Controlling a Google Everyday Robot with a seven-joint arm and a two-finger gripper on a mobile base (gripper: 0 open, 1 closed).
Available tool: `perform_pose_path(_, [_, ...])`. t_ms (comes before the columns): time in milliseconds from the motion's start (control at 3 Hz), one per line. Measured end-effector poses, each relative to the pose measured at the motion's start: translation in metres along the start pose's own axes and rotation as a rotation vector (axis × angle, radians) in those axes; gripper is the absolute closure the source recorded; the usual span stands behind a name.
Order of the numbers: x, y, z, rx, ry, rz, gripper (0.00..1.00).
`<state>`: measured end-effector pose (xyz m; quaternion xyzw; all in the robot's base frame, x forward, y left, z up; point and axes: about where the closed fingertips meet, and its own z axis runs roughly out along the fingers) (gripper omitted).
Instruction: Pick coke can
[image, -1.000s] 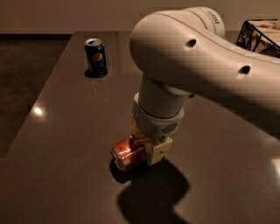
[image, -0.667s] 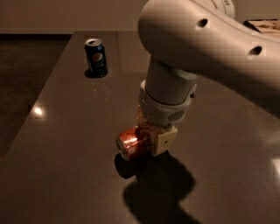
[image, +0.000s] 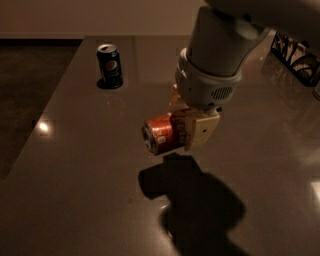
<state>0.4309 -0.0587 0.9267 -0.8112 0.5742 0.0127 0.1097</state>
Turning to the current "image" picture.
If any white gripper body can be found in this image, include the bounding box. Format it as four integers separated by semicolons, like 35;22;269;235
175;48;242;109

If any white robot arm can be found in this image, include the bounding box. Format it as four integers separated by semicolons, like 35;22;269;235
175;0;320;150

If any blue pepsi can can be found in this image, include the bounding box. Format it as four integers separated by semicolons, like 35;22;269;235
96;43;123;88

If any red coke can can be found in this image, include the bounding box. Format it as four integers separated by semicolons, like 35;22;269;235
142;113;182;155

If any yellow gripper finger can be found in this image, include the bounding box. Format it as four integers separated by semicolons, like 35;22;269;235
184;109;220;150
169;84;191;114

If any black wire basket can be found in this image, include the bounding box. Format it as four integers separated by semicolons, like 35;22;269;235
271;32;320;87

